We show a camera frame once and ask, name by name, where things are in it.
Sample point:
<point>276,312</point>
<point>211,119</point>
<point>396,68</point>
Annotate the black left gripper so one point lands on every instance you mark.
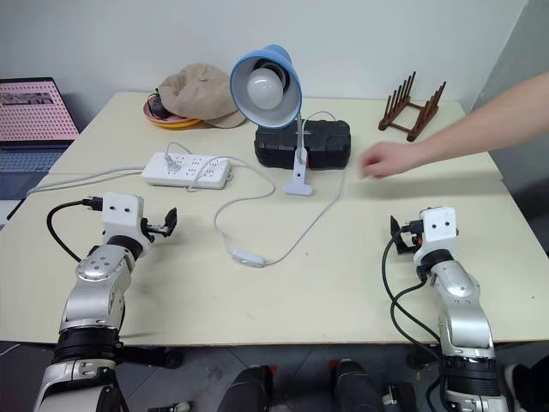
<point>155,226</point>

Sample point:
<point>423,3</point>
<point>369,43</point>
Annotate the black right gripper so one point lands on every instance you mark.
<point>412,238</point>

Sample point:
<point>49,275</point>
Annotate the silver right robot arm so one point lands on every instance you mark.
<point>461,300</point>

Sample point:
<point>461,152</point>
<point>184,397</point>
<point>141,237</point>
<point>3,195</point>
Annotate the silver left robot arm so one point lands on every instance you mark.
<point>94,283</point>

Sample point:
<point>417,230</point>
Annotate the person's bare forearm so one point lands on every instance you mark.
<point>484,124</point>

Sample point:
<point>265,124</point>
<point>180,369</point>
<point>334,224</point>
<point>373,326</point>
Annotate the blue desk lamp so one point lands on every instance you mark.
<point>274,92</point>

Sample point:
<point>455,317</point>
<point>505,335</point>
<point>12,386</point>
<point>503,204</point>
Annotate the person's bare hand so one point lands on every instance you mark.
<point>388,159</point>

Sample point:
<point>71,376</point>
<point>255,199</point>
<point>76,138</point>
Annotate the white power strip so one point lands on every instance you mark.
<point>188,171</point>

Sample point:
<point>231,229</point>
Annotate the orange and yellow plate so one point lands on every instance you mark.
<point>171,123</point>

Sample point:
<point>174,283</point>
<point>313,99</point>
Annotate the dark object on plate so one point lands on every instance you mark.
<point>158,107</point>

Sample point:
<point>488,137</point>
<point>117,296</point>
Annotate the black plastic case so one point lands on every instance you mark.
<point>326,143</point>

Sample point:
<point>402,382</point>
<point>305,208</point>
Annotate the brown wooden dish rack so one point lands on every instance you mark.
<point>418,116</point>

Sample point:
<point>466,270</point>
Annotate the beige cap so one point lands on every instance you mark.
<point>201,94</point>

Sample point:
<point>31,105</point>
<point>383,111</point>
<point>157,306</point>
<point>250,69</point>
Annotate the dark rounded shape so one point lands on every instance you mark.
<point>251,388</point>
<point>358,386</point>

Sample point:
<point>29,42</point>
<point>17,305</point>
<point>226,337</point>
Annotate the open laptop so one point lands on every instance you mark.
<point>30,116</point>

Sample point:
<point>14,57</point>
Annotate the black and white shoe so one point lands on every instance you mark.
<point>514,386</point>

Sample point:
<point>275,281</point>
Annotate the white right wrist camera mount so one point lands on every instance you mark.
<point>437,234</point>

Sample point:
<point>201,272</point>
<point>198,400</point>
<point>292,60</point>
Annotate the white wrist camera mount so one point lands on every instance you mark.
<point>122,212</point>
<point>437,234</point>

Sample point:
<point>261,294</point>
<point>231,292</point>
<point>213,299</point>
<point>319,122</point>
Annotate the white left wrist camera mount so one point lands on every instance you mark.
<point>122,212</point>

